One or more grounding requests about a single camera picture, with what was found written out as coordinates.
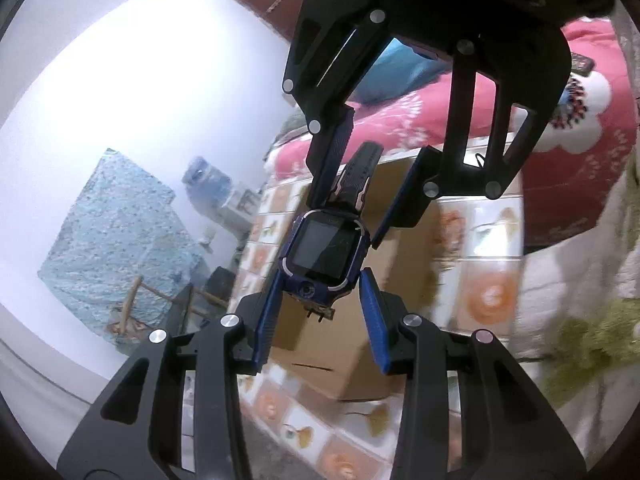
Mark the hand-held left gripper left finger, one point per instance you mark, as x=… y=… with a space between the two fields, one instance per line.
x=267 y=325

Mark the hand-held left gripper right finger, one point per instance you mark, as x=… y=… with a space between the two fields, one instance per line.
x=375 y=325

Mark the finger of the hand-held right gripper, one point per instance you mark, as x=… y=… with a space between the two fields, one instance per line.
x=332 y=160
x=402 y=195

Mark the brown cardboard box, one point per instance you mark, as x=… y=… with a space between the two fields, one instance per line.
x=325 y=355

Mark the dark blue smartwatch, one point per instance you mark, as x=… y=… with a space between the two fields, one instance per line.
x=320 y=245

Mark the black trash bin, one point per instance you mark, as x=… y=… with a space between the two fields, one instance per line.
x=220 y=285

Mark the wooden chair black seat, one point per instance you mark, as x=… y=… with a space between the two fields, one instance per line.
x=195 y=310

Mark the blue pillow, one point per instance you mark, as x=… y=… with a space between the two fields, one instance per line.
x=395 y=75

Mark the white water dispenser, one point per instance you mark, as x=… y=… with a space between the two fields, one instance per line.
x=240 y=212

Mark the blue water dispenser bottle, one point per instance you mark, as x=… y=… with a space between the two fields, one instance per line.
x=205 y=180

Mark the black remote control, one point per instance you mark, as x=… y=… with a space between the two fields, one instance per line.
x=582 y=64

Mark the red floral blanket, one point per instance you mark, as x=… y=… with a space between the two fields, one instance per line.
x=565 y=185

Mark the teal patterned wall cloth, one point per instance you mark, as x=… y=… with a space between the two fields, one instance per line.
x=115 y=240

